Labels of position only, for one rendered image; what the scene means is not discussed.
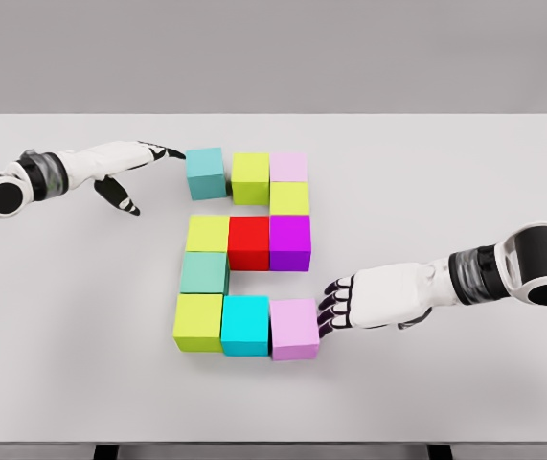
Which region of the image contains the teal cube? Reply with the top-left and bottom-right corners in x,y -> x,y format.
185,147 -> 229,202

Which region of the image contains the red cube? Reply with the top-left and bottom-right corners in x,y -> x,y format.
227,215 -> 271,271

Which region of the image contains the pale pink cube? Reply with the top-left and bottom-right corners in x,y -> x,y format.
269,151 -> 309,184

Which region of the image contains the cyan cube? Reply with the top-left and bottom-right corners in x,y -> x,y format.
219,294 -> 271,358

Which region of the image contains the yellow-green cube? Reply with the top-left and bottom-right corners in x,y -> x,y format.
171,292 -> 225,355
231,151 -> 272,207
269,181 -> 311,217
184,215 -> 231,254

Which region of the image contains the sea-green cube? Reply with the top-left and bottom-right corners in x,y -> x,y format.
178,250 -> 231,295

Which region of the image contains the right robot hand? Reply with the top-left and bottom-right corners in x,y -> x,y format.
317,267 -> 435,332

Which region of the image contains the purple cube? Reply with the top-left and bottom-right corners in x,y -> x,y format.
268,214 -> 313,272

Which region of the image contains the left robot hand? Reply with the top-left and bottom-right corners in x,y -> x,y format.
77,140 -> 188,218

